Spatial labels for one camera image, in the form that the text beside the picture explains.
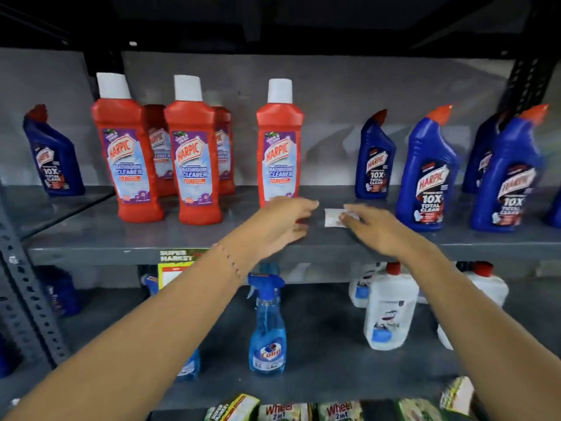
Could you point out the person's right hand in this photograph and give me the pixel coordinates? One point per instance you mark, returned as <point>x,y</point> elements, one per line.
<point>383,232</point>

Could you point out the person's left hand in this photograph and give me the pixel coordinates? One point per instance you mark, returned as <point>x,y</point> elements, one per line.
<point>271,225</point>

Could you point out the person's left fingers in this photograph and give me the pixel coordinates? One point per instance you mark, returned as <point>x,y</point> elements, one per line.
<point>298,210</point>

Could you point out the person's right fingers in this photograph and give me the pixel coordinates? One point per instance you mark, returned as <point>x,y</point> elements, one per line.
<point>356,214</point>

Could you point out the blue glass cleaner spray bottle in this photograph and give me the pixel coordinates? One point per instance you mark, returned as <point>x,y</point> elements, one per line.
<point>268,268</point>
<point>189,368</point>
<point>267,337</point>

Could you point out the person's right forearm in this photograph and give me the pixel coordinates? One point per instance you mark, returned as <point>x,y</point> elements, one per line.
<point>486,333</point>

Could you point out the small blue toilet cleaner bottle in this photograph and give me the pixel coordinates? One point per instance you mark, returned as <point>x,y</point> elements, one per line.
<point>374,160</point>
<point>53,160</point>
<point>481,157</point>

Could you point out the large blue toilet cleaner bottle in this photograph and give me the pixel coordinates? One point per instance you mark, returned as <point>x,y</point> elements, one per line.
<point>428,179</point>
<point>508,179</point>

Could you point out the green detergent packet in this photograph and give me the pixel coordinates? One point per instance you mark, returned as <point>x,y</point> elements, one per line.
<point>341,411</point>
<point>418,411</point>
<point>458,395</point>
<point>285,413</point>
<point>232,411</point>

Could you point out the grey perforated shelf post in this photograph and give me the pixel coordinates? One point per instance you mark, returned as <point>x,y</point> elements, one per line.
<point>26,298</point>

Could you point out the small white paper tag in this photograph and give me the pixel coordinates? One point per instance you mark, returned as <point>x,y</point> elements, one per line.
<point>333,218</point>

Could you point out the red cleaner bottle white cap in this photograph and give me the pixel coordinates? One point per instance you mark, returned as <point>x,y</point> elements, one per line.
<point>127,157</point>
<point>279,149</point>
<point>224,149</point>
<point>160,153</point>
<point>193,157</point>

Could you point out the yellow and green shelf label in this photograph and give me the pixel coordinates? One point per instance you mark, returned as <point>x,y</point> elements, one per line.
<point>173,267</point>

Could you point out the black perforated shelf post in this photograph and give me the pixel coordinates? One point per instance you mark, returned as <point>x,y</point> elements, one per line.
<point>104,65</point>
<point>528,83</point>

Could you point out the person's left forearm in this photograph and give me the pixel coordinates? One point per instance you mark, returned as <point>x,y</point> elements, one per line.
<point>140,337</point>

